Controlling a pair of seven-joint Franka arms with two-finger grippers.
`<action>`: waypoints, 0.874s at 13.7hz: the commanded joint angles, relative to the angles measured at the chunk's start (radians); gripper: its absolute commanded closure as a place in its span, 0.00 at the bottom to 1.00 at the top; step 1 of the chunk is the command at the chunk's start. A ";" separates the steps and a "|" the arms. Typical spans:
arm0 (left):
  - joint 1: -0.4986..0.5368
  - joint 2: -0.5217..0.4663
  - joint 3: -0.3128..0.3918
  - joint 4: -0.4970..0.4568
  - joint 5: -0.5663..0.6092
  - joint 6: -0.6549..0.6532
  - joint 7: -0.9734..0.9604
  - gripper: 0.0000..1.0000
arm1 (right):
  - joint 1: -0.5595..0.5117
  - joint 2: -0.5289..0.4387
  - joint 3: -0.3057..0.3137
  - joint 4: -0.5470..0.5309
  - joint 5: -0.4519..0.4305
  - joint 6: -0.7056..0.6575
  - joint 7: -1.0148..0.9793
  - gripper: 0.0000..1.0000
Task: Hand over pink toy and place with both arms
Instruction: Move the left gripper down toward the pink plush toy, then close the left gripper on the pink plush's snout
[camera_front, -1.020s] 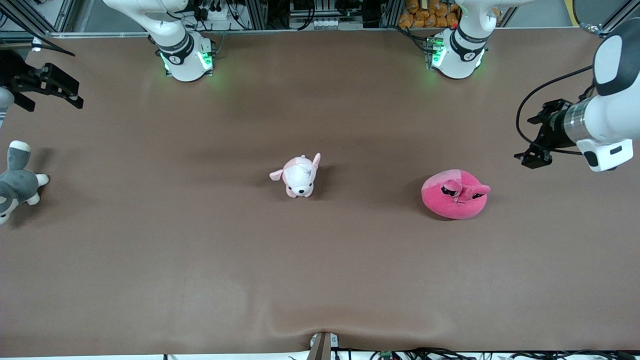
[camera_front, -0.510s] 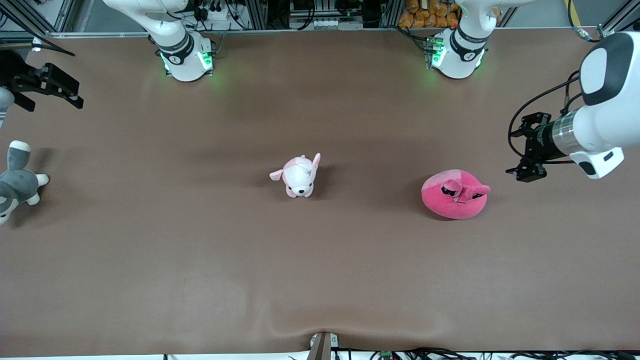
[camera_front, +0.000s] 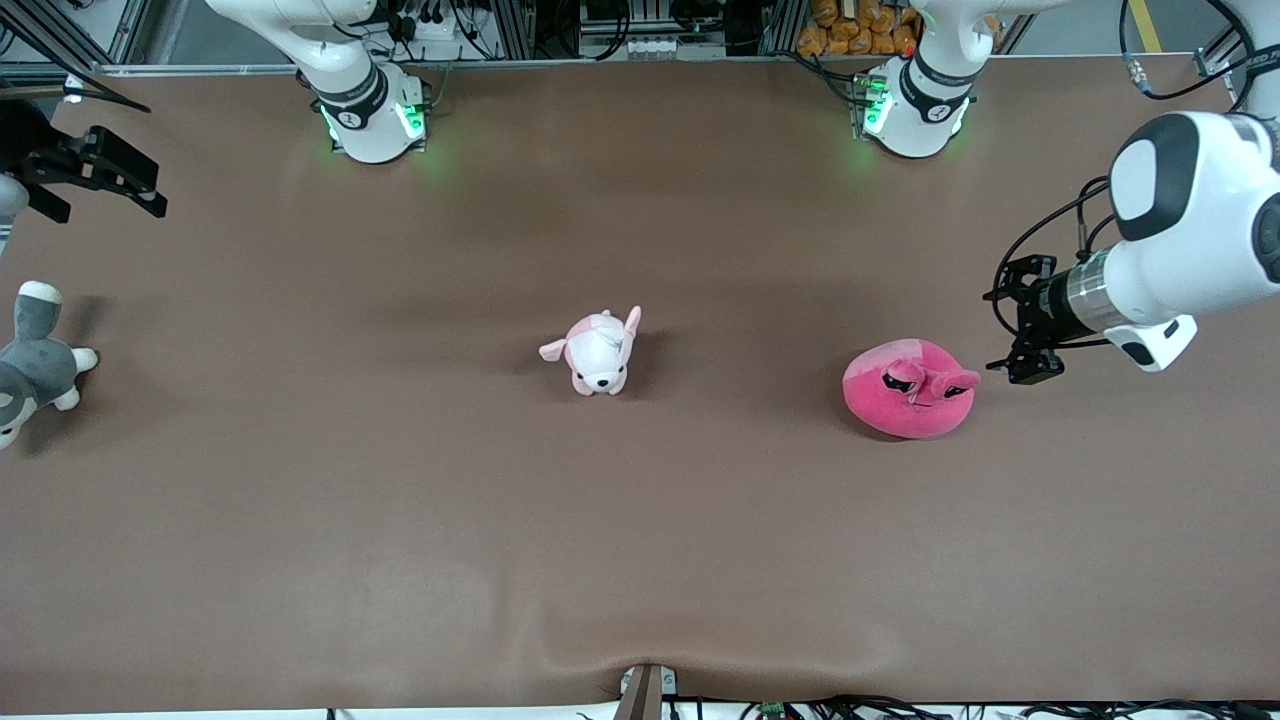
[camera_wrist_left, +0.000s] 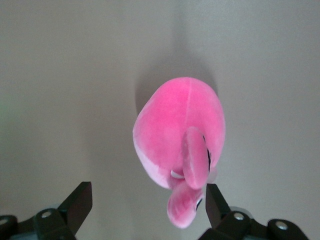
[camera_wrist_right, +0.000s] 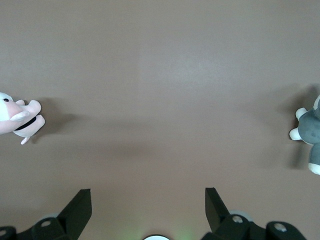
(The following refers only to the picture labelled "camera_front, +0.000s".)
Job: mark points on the small green connector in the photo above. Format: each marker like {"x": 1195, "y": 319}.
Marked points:
{"x": 772, "y": 710}

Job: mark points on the aluminium frame post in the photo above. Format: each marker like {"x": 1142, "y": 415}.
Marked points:
{"x": 1215, "y": 55}

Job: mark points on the grey white husky plush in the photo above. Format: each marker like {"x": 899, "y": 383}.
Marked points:
{"x": 35, "y": 365}

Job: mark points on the white terminal block strip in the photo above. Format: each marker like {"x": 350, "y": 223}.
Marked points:
{"x": 660, "y": 47}

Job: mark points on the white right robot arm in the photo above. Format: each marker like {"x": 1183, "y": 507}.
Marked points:
{"x": 352, "y": 110}

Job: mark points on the aluminium table edge rail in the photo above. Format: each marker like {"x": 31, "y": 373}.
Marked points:
{"x": 220, "y": 68}

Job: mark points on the brown table cover mat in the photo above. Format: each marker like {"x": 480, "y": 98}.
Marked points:
{"x": 640, "y": 530}

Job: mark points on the pale pink white plush dog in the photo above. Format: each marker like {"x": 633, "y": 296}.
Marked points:
{"x": 598, "y": 355}

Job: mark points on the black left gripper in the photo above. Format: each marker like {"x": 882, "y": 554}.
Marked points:
{"x": 1052, "y": 313}

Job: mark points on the orange packed items pile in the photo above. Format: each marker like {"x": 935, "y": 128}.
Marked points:
{"x": 850, "y": 30}

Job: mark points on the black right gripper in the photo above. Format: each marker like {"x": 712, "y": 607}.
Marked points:
{"x": 30, "y": 148}

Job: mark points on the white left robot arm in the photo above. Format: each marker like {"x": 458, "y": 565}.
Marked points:
{"x": 1200, "y": 220}

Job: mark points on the hot pink round plush toy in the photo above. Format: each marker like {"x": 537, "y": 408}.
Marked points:
{"x": 910, "y": 390}

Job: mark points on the metal table edge bracket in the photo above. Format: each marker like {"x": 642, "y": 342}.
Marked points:
{"x": 645, "y": 692}

